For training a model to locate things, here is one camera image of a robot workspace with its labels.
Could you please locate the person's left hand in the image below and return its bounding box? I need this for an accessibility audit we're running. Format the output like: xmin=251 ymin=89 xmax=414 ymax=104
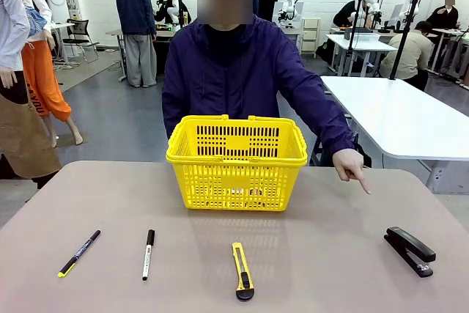
xmin=332 ymin=148 xmax=372 ymax=195

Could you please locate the black stapler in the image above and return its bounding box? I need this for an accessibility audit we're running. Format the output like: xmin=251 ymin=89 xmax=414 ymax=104
xmin=383 ymin=226 xmax=437 ymax=279

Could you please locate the black highlighter with yellow tip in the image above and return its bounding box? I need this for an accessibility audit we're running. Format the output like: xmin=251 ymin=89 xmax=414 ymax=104
xmin=57 ymin=229 xmax=102 ymax=279

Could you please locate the person's left forearm purple sleeve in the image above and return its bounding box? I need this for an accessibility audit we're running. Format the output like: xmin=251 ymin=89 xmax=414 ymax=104
xmin=311 ymin=96 xmax=357 ymax=156

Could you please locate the yellow plastic shopping basket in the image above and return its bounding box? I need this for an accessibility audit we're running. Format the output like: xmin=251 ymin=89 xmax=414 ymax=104
xmin=166 ymin=114 xmax=308 ymax=213

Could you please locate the person in beige shirt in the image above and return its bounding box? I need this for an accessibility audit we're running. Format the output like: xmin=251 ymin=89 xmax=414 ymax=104
xmin=379 ymin=21 xmax=433 ymax=91

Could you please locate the person in purple jacket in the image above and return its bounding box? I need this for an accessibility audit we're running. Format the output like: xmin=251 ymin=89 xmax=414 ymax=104
xmin=161 ymin=0 xmax=356 ymax=167

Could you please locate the bending person in black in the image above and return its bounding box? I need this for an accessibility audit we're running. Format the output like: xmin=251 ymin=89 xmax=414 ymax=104
xmin=332 ymin=0 xmax=367 ymax=28

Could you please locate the seated person in black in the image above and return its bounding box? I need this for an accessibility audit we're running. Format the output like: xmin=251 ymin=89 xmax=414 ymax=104
xmin=426 ymin=0 xmax=459 ymax=30

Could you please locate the standing person in black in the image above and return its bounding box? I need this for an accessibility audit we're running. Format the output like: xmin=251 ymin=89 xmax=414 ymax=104
xmin=258 ymin=0 xmax=279 ymax=23

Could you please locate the person in navy jacket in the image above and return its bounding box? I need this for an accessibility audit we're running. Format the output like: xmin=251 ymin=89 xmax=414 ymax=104
xmin=115 ymin=0 xmax=158 ymax=89

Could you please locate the large white table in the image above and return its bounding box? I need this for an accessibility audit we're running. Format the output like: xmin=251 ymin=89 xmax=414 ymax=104
xmin=319 ymin=76 xmax=469 ymax=195

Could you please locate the small white table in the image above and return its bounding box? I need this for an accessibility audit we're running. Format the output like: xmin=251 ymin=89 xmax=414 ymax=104
xmin=325 ymin=33 xmax=399 ymax=78

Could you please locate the white drawer cabinet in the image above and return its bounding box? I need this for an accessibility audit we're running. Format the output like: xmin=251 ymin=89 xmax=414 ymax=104
xmin=300 ymin=17 xmax=322 ymax=54

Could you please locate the thin black stand pole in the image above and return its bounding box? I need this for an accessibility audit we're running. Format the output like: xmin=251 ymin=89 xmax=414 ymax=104
xmin=346 ymin=0 xmax=363 ymax=54

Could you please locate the thick black tripod pole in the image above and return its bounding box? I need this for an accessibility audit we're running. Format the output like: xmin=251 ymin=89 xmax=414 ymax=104
xmin=389 ymin=0 xmax=422 ymax=81

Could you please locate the yellow utility knife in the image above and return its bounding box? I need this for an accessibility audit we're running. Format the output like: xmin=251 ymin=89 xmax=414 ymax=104
xmin=231 ymin=242 xmax=255 ymax=301

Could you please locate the white marker with black cap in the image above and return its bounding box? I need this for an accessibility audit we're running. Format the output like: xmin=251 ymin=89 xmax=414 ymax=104
xmin=141 ymin=229 xmax=156 ymax=281

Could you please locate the grey background desk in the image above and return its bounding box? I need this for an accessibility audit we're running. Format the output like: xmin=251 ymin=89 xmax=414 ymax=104
xmin=106 ymin=23 xmax=177 ymax=83

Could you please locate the white background robot with black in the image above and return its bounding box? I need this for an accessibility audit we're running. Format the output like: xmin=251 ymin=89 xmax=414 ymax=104
xmin=153 ymin=0 xmax=191 ymax=26

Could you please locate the black office chair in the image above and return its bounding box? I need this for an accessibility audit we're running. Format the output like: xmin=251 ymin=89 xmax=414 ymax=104
xmin=62 ymin=18 xmax=100 ymax=64

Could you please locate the mannequin in orange pants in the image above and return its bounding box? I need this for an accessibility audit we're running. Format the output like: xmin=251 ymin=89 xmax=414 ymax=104
xmin=10 ymin=0 xmax=84 ymax=149

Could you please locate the mannequin in striped shirt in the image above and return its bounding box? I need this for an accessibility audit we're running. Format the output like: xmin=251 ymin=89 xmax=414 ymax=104
xmin=0 ymin=0 xmax=62 ymax=189

